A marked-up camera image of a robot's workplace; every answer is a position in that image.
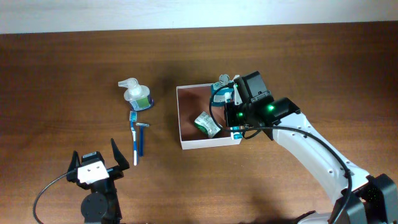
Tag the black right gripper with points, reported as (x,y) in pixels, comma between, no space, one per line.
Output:
(231,117)

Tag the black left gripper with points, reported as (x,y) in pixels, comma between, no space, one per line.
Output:
(117,172)

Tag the teal Colgate toothpaste tube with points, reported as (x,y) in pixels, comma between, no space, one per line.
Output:
(234,135)

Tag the blue Listerine mouthwash bottle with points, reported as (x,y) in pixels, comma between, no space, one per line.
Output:
(222,96)

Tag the white green soap packet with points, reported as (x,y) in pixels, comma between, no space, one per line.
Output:
(206,125)

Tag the blue disposable razor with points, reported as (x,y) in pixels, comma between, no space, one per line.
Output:
(141,127)

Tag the blue white toothbrush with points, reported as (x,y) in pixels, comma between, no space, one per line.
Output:
(132,120)

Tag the clear pump soap bottle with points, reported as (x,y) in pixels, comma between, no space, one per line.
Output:
(138,96)

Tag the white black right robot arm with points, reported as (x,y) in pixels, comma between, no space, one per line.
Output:
(356,195)

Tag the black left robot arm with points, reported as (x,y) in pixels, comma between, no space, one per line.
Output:
(101,205)

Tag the pink open box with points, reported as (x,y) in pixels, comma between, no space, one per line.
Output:
(192,101)

